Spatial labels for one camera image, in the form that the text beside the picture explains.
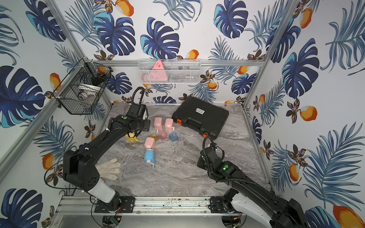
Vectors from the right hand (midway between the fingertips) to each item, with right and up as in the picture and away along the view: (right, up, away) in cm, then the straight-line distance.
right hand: (199, 159), depth 81 cm
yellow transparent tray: (-30, +11, +21) cm, 39 cm away
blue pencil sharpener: (-29, +1, +2) cm, 29 cm away
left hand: (-33, +21, +4) cm, 39 cm away
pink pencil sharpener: (-27, +20, +18) cm, 38 cm away
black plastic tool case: (+9, +23, +23) cm, 34 cm away
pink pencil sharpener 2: (-19, +19, +19) cm, 33 cm away
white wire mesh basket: (-18, +54, +11) cm, 58 cm away
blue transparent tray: (-16, +10, +20) cm, 28 cm away
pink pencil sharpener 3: (-31, +8, +9) cm, 33 cm away
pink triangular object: (-25, +52, +9) cm, 58 cm away
